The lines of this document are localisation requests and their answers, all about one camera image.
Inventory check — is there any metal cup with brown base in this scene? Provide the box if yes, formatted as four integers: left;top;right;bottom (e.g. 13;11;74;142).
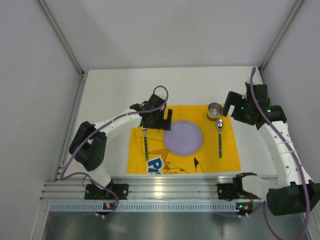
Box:
206;102;223;121

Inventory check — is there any black left arm base bracket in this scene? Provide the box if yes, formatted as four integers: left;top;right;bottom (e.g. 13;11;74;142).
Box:
84;184;129;200

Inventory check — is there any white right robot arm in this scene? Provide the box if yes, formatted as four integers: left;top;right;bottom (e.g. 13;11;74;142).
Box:
222;83;320;216

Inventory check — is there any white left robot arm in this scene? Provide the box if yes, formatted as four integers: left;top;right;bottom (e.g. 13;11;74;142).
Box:
68;93;173;189

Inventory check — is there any spoon with teal handle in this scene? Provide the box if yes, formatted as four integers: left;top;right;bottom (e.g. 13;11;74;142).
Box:
216;118;224;158

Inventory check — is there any fork with teal handle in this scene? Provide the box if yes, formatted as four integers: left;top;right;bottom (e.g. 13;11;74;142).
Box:
142;127;149;161

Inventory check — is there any aluminium mounting rail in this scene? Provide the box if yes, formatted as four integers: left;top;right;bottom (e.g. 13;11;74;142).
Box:
40;174;232;202

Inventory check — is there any perforated grey cable duct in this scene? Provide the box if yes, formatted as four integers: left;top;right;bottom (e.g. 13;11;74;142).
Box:
49;201;252;213

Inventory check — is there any black right arm base bracket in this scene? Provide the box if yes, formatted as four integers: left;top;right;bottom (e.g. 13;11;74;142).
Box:
217;183;266;201

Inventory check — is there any purple plastic plate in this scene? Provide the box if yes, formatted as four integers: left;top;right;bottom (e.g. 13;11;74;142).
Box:
163;120;203;157

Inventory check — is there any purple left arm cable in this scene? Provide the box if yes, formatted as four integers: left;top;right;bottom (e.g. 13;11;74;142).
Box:
61;85;170;219

